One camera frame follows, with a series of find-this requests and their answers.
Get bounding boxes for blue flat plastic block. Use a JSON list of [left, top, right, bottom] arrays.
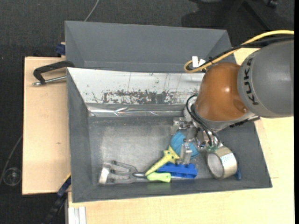
[[157, 162, 198, 180]]

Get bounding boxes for small white block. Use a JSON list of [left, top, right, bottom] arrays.
[[98, 168, 110, 185]]

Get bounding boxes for yellow spotted toy handle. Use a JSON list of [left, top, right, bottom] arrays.
[[144, 145, 180, 176]]

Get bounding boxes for grey metal bin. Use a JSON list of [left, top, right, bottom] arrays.
[[64, 20, 273, 203]]

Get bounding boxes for pale wood flat board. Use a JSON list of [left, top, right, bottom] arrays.
[[22, 56, 72, 196]]

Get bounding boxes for blue ball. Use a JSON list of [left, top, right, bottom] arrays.
[[170, 130, 199, 159]]

